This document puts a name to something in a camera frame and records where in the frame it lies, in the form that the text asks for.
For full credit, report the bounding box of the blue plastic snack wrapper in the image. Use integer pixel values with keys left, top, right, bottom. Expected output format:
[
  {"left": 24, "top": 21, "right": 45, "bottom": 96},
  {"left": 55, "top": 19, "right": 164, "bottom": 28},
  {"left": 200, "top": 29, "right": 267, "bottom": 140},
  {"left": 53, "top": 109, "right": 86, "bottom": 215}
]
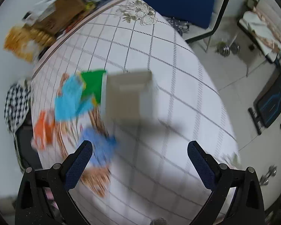
[{"left": 80, "top": 127, "right": 118, "bottom": 168}]

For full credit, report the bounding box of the orange snack bag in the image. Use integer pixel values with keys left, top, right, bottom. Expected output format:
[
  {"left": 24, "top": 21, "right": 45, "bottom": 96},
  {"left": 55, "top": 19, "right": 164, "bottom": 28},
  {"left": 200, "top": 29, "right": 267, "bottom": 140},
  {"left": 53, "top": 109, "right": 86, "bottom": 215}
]
[{"left": 31, "top": 109, "right": 55, "bottom": 151}]

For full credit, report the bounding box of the green cyan snack bag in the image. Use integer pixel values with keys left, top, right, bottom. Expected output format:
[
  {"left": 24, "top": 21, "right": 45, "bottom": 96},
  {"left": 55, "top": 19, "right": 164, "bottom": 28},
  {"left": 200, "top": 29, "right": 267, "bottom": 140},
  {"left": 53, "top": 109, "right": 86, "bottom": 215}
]
[{"left": 54, "top": 70, "right": 106, "bottom": 121}]

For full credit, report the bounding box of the green white box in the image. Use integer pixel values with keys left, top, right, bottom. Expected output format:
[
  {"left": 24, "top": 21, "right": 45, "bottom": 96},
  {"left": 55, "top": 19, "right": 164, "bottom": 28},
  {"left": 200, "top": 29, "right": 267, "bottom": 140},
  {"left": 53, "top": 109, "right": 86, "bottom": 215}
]
[{"left": 100, "top": 70, "right": 158, "bottom": 124}]

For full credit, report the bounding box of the dark folding chair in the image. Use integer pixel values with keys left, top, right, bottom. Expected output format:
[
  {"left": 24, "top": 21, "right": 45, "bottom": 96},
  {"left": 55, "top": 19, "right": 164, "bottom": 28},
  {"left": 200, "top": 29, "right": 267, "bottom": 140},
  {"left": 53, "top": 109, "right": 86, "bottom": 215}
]
[{"left": 14, "top": 110, "right": 42, "bottom": 172}]

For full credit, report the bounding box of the patterned diamond tablecloth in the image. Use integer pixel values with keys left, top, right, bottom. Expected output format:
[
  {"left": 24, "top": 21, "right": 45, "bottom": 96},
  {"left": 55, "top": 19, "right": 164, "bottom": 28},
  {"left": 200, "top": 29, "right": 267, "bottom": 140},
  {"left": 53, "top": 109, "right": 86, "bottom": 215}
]
[{"left": 32, "top": 0, "right": 238, "bottom": 224}]

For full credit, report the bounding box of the checkered black white cloth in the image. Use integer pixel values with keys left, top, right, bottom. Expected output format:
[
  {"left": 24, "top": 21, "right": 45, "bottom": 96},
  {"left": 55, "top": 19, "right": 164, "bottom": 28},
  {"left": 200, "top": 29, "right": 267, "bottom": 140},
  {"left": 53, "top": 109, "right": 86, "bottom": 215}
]
[{"left": 4, "top": 80, "right": 31, "bottom": 135}]

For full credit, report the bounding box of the black blue exercise board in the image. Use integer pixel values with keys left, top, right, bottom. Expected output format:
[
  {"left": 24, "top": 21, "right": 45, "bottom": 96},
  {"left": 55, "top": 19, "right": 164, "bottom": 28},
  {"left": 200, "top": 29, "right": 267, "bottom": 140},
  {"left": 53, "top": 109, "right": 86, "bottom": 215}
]
[{"left": 248, "top": 70, "right": 281, "bottom": 135}]

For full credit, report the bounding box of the metal dumbbell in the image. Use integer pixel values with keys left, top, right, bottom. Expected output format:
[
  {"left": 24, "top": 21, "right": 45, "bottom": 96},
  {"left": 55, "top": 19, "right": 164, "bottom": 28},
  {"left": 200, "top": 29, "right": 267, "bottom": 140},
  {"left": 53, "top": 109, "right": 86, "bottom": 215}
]
[{"left": 216, "top": 42, "right": 240, "bottom": 57}]

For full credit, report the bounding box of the golden bottle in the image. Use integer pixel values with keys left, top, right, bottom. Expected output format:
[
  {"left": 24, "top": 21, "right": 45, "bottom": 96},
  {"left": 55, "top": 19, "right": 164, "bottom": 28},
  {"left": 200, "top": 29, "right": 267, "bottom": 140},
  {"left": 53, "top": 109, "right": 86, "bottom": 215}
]
[{"left": 29, "top": 28, "right": 56, "bottom": 46}]

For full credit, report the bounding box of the yellow snack bag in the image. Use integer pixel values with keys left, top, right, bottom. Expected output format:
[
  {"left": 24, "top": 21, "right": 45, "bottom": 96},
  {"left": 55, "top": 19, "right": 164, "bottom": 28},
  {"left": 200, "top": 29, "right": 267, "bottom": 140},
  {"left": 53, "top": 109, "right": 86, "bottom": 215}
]
[{"left": 3, "top": 26, "right": 41, "bottom": 64}]

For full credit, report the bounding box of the brown cardboard box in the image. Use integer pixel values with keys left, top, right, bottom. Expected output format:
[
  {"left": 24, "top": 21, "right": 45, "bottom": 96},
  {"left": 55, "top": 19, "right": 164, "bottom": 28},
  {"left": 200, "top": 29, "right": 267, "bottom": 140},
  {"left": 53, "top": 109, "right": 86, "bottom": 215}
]
[{"left": 22, "top": 0, "right": 85, "bottom": 35}]

